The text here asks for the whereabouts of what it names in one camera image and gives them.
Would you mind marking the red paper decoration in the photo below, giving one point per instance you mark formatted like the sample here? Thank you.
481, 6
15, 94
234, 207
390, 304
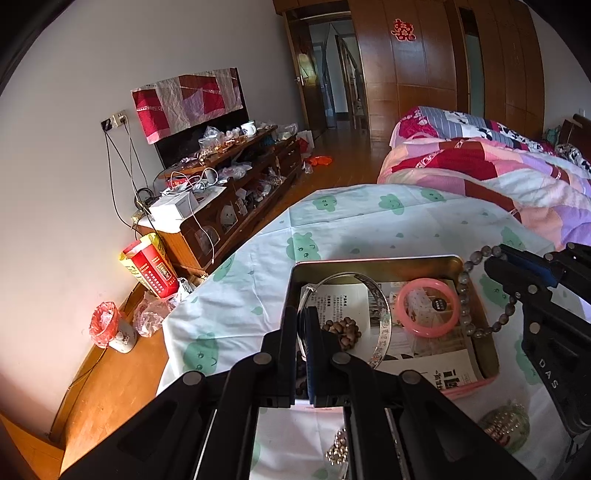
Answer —
402, 30

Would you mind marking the white bin with red liner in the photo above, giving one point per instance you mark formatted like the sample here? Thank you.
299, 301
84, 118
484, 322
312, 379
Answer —
122, 339

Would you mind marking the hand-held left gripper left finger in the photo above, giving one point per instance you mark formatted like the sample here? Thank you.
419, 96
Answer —
281, 350

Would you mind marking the green bangle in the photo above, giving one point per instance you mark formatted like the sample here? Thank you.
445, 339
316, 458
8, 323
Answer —
517, 438

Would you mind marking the wooden headboard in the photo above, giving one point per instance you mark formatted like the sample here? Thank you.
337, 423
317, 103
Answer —
570, 131

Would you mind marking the crumpled clear plastic bag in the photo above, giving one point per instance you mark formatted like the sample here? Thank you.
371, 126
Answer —
150, 318

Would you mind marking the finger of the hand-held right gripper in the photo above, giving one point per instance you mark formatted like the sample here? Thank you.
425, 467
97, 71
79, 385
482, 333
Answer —
531, 263
508, 279

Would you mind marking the pink tin box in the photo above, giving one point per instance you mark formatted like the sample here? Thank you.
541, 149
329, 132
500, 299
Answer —
383, 267

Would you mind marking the wall socket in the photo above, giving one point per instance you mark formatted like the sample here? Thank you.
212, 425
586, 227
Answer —
119, 120

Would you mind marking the wooden wardrobe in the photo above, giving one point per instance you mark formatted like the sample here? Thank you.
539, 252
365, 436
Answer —
415, 83

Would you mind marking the orange item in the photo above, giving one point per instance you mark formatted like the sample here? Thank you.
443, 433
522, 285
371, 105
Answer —
320, 160

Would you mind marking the patchwork quilt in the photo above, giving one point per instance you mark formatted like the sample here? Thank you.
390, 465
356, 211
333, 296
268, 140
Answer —
485, 161

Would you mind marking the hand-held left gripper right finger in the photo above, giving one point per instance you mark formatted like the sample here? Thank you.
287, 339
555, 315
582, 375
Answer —
315, 364

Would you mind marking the black television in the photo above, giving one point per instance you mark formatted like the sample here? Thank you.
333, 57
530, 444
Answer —
203, 134

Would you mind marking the red patchwork cloth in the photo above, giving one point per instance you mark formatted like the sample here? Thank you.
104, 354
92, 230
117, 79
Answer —
184, 101

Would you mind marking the red and yellow bag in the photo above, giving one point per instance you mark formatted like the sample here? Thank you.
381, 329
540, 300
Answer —
154, 272

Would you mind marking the pink bangle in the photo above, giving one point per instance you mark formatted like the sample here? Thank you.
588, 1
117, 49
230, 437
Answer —
400, 307

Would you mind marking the wooden door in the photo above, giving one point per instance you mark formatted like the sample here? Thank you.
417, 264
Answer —
309, 101

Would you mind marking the printed leaflet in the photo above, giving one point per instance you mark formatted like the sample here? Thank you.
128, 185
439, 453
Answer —
429, 364

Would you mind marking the white cardboard box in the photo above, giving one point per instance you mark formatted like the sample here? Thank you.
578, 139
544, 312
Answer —
173, 207

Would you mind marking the white mug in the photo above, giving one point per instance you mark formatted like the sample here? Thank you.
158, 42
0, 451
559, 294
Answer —
249, 130

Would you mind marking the wooden television cabinet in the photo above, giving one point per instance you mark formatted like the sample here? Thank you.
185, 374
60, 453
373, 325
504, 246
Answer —
194, 249

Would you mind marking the white paper bag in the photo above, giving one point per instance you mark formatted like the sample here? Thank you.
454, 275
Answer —
305, 138

